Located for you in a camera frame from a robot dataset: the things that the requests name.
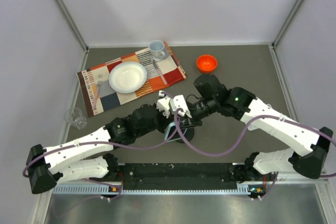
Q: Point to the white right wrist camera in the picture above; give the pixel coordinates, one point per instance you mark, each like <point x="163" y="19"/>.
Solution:
<point x="178" y="104"/>

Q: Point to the clear drinking glass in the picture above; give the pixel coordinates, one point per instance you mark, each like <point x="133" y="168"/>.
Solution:
<point x="75" y="117"/>

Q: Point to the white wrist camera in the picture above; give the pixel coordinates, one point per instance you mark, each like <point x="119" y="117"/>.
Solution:
<point x="163" y="103"/>
<point x="178" y="104"/>

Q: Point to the white plate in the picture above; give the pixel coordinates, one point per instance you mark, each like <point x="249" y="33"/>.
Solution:
<point x="127" y="77"/>

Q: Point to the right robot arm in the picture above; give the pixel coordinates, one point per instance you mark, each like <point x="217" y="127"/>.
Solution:
<point x="307" y="147"/>

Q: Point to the fork with pink handle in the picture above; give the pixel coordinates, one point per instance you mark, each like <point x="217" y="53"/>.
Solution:
<point x="100" y="77"/>

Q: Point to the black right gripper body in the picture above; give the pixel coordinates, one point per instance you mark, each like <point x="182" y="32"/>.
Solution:
<point x="195" y="121"/>

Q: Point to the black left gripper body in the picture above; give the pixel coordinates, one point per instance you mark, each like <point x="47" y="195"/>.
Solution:
<point x="161" y="121"/>

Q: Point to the light blue smartphone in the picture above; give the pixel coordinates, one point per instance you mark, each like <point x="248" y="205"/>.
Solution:
<point x="171" y="134"/>

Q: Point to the knife with pink handle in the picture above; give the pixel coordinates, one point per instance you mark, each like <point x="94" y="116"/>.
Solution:
<point x="159" y="71"/>

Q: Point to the patterned orange placemat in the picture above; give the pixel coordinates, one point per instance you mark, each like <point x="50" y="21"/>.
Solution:
<point x="109" y="99"/>

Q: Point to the orange plastic bowl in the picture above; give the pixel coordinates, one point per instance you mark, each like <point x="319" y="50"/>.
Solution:
<point x="206" y="63"/>

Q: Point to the light blue mug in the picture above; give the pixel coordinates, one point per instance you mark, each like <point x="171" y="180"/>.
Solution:
<point x="157" y="50"/>

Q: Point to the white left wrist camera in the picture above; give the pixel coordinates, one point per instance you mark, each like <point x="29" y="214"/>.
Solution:
<point x="163" y="103"/>

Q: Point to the white plastic phone stand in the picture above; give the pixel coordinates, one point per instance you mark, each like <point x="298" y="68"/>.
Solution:
<point x="252" y="127"/>

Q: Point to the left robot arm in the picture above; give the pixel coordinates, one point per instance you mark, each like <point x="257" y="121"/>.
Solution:
<point x="46" y="167"/>

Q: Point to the grey slotted cable duct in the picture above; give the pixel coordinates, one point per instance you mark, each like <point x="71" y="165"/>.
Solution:
<point x="96" y="189"/>

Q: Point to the black round-base phone stand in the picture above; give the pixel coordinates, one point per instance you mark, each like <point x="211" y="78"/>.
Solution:
<point x="187" y="129"/>

